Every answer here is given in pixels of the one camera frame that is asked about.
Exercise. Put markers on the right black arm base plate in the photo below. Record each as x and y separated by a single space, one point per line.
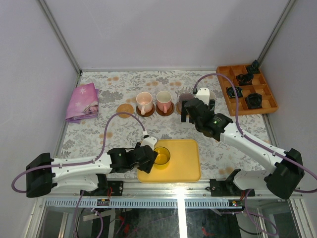
224 188

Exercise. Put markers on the light pink mug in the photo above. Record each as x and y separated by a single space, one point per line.
144 102

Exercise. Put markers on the purple mug black handle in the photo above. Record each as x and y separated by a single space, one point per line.
184 97

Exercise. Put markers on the yellow plastic tray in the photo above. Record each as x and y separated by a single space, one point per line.
183 166

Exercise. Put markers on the black part top compartment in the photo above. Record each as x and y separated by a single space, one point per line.
253 68

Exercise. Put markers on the pink purple folded cloth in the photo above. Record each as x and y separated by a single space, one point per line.
84 103

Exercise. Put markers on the light blue mug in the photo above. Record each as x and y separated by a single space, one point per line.
212 95

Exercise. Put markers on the woven rattan coaster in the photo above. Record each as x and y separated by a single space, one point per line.
178 108
125 110

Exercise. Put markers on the black part lower compartment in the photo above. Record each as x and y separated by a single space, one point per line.
254 101

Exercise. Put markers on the yellow mug black handle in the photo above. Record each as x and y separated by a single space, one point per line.
163 158

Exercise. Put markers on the black part compartment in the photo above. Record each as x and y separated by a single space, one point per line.
253 68
245 79
254 101

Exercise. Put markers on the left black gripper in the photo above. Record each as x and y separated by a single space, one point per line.
148 159

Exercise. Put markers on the orange compartment tray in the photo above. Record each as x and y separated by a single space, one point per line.
259 85

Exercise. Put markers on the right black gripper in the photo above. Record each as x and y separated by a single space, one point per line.
184 113

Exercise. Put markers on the brown wooden coaster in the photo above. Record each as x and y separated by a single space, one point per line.
146 114
169 111

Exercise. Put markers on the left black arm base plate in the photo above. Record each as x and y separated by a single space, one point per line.
113 188

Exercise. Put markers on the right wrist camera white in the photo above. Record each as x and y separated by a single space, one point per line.
203 94

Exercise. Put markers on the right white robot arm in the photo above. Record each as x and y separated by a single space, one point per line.
283 168

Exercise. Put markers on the aluminium front rail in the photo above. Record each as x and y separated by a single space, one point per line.
132 188

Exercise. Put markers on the black yellow part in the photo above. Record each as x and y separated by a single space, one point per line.
231 94

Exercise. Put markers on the white mug pink handle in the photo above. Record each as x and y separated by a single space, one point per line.
164 100

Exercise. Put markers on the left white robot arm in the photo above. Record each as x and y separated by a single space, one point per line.
47 175

